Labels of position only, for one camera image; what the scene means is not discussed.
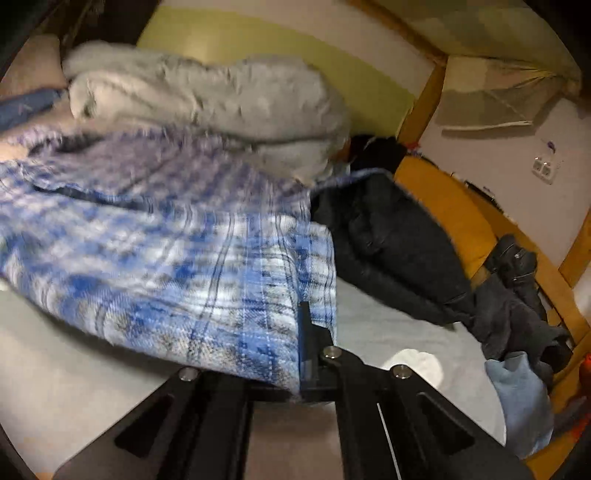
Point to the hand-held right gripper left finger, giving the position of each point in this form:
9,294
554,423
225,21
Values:
217,415

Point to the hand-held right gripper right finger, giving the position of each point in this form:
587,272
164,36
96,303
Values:
305,350

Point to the blue plaid shirt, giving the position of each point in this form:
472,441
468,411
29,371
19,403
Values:
161,258

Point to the dark jacket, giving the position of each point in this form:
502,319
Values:
392,244

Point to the grey printed bed sheet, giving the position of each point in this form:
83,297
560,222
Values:
69,378

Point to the yellow cushion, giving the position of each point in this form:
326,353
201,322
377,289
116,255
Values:
443,207

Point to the dark grey garment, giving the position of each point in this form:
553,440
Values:
508,323

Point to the black garment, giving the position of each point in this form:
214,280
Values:
376,152

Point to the light blue cloth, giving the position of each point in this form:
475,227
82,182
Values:
517,406

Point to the black jeans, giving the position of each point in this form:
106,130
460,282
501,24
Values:
512,263

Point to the grey duvet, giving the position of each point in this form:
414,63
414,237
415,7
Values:
231,101

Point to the cream folded mosquito net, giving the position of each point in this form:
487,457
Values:
485,92

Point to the blue pillow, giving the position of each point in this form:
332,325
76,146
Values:
23,108

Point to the patterned overhead cloth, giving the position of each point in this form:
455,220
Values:
485,27

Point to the beige pillow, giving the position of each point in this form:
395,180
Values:
32,69

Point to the white wall socket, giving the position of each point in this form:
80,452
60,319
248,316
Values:
545,168

